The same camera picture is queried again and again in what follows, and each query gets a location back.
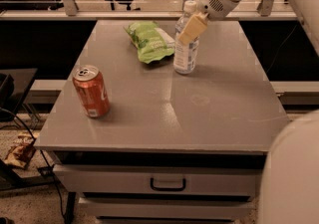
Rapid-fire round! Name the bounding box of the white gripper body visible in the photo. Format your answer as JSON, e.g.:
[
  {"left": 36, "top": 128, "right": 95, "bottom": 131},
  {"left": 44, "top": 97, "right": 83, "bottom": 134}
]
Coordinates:
[{"left": 198, "top": 0, "right": 238, "bottom": 20}]

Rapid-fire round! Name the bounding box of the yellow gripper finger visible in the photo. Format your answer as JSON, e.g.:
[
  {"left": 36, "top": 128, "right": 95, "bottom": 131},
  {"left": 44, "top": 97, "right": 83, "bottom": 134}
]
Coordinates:
[{"left": 178, "top": 12, "right": 208, "bottom": 45}]

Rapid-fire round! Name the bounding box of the clear blue-label plastic bottle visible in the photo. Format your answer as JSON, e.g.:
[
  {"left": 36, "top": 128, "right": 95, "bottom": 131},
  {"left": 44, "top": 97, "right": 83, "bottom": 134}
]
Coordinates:
[{"left": 173, "top": 0, "right": 199, "bottom": 75}]

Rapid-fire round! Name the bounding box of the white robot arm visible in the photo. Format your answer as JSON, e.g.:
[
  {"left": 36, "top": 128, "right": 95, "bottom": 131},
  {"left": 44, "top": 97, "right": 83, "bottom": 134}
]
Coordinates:
[{"left": 178, "top": 0, "right": 319, "bottom": 224}]

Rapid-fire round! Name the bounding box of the green rice chip bag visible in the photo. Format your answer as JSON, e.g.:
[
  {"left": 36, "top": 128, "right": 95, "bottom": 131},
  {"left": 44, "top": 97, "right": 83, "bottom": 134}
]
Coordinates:
[{"left": 125, "top": 21, "right": 175, "bottom": 64}]

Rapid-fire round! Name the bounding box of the crumpled snack bag on floor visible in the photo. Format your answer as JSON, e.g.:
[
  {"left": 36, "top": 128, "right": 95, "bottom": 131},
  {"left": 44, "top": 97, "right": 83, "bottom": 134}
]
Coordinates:
[{"left": 4, "top": 132, "right": 36, "bottom": 169}]

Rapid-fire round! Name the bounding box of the orange soda can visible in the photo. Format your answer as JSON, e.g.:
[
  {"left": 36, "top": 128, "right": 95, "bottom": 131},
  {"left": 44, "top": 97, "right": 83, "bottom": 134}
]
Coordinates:
[{"left": 72, "top": 65, "right": 110, "bottom": 118}]

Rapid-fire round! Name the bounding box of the grey drawer cabinet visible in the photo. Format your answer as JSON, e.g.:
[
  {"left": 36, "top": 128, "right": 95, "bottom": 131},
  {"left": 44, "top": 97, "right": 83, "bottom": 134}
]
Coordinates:
[{"left": 36, "top": 20, "right": 288, "bottom": 223}]

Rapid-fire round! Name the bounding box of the black side table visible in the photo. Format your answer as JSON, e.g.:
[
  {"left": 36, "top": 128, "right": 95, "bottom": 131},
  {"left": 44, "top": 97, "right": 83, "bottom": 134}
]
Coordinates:
[{"left": 0, "top": 68, "right": 37, "bottom": 122}]

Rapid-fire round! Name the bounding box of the black drawer handle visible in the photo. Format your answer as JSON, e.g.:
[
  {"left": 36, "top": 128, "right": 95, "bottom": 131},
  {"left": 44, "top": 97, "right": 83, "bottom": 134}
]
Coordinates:
[{"left": 150, "top": 178, "right": 186, "bottom": 192}]

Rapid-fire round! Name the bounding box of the black floor cable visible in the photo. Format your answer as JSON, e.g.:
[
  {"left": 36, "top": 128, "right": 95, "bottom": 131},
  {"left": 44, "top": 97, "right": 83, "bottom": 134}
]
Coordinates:
[{"left": 0, "top": 107, "right": 68, "bottom": 222}]

